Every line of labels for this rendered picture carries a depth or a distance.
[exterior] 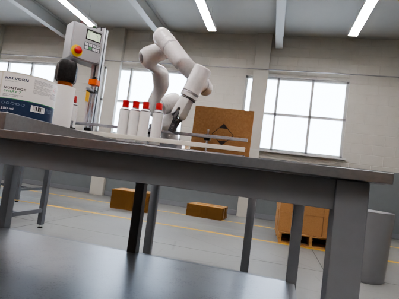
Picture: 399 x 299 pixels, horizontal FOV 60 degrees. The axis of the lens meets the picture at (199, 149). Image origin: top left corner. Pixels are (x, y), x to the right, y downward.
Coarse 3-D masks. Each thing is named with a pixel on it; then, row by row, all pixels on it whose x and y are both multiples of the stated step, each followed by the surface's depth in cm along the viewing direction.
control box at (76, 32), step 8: (72, 24) 177; (80, 24) 179; (72, 32) 177; (80, 32) 179; (72, 40) 176; (80, 40) 179; (88, 40) 182; (64, 48) 182; (72, 48) 176; (64, 56) 180; (72, 56) 177; (80, 56) 179; (88, 56) 182; (96, 56) 185; (80, 64) 188; (88, 64) 186; (96, 64) 186
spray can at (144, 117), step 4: (144, 104) 164; (148, 104) 164; (144, 108) 164; (148, 108) 164; (140, 112) 163; (144, 112) 162; (148, 112) 163; (140, 116) 163; (144, 116) 162; (148, 116) 164; (140, 120) 163; (144, 120) 162; (148, 120) 164; (140, 124) 162; (144, 124) 162; (148, 124) 164; (140, 128) 162; (144, 128) 162; (140, 132) 162; (144, 132) 162; (136, 140) 163
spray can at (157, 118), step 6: (156, 108) 163; (162, 108) 164; (156, 114) 161; (162, 114) 163; (156, 120) 161; (162, 120) 163; (156, 126) 161; (150, 132) 162; (156, 132) 161; (150, 144) 161; (156, 144) 161
